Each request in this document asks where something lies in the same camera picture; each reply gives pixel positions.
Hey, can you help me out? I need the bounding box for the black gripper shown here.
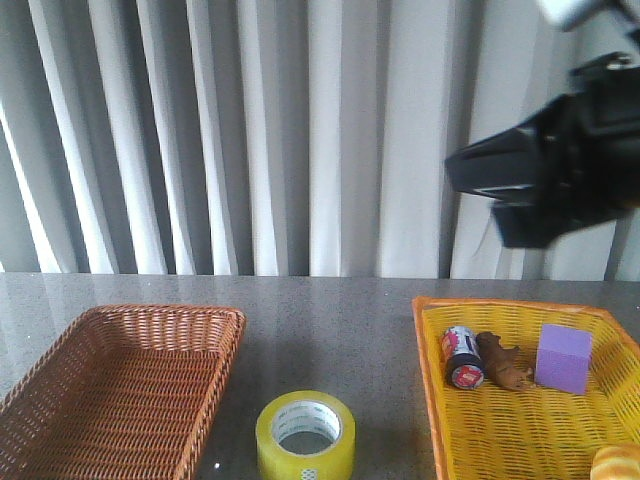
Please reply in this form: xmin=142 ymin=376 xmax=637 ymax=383
xmin=445 ymin=52 xmax=639 ymax=249

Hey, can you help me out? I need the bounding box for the yellow tape roll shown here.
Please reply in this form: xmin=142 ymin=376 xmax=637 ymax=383
xmin=255 ymin=390 xmax=356 ymax=479

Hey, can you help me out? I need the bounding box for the purple foam cube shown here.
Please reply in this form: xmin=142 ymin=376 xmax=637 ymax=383
xmin=535 ymin=324 xmax=593 ymax=395

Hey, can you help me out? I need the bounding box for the brown toy animal figure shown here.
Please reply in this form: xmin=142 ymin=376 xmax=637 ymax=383
xmin=476 ymin=331 xmax=535 ymax=391

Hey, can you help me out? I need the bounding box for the small printed can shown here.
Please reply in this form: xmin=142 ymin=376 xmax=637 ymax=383
xmin=441 ymin=325 xmax=485 ymax=390

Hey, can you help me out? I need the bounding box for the yellow plastic basket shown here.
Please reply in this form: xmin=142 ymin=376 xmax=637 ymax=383
xmin=412 ymin=296 xmax=639 ymax=479

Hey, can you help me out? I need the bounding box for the yellow bread roll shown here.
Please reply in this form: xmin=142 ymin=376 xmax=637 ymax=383
xmin=590 ymin=443 xmax=639 ymax=480

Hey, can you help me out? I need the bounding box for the grey pleated curtain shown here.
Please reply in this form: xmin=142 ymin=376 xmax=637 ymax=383
xmin=1 ymin=1 xmax=639 ymax=281

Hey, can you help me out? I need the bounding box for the brown wicker basket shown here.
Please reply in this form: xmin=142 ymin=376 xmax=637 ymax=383
xmin=1 ymin=304 xmax=246 ymax=479

